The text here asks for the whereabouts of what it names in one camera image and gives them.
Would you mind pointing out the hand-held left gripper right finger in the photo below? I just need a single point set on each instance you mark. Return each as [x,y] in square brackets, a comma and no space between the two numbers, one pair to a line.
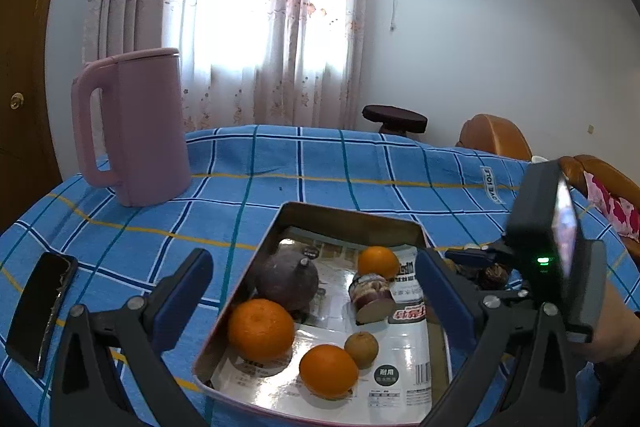
[445,302]

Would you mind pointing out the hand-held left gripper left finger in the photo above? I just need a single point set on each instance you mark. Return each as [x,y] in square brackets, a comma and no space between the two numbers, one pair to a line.
[182,302]

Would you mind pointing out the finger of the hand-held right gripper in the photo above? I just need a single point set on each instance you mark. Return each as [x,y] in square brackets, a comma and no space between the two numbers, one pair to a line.
[517,294]
[472,256]

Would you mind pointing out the dark purple mangosteen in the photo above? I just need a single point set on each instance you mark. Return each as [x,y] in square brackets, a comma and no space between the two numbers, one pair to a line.
[287,279]
[492,277]

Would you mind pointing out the cut purple sweet potato piece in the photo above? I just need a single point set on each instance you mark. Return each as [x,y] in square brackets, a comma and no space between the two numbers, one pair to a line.
[372,297]

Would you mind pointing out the small orange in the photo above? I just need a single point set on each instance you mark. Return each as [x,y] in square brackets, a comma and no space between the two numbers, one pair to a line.
[378,261]
[328,369]

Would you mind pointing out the large orange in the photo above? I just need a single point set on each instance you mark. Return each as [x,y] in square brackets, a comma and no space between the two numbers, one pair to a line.
[261,329]

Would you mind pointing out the brown kiwi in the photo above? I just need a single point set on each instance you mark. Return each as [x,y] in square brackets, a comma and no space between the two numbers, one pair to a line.
[361,349]

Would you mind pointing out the rectangular metal tin tray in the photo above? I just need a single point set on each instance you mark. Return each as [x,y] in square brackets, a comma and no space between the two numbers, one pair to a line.
[345,214]

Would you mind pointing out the person's right hand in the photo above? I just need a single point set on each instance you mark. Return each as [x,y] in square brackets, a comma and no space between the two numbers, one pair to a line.
[617,332]

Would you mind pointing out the orange leather sofa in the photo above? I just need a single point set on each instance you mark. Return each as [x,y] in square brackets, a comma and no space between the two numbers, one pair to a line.
[600,172]

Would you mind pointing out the pink floral pillow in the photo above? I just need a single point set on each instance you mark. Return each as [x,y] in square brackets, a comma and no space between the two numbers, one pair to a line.
[617,207]

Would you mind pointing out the orange leather armchair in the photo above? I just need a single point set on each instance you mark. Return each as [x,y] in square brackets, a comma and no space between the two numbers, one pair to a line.
[495,137]

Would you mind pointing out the black smartphone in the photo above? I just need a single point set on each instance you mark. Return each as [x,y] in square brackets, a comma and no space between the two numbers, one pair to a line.
[40,312]

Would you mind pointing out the blue plaid tablecloth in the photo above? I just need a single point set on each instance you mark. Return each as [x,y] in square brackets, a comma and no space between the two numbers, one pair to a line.
[350,162]

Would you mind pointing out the dark round stool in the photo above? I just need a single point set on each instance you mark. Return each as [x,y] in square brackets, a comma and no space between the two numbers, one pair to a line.
[395,114]

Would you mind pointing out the pink electric kettle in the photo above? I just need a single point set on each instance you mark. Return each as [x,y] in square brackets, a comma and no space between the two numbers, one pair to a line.
[145,132]

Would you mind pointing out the sheer floral curtain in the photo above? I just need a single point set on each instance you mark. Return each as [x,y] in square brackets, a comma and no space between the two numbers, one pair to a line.
[240,17]

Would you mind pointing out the wooden door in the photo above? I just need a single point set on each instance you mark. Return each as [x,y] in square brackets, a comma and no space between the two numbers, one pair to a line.
[25,57]

